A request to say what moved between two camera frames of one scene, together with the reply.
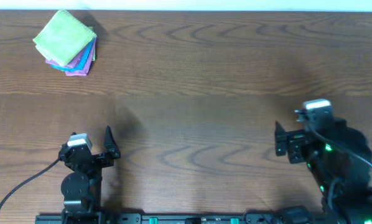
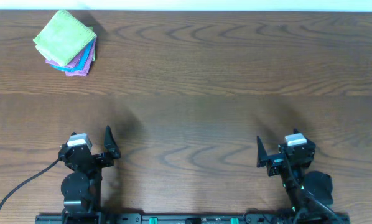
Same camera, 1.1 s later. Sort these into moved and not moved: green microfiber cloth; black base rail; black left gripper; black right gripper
Moved: black right gripper
Not moved: black base rail; green microfiber cloth; black left gripper
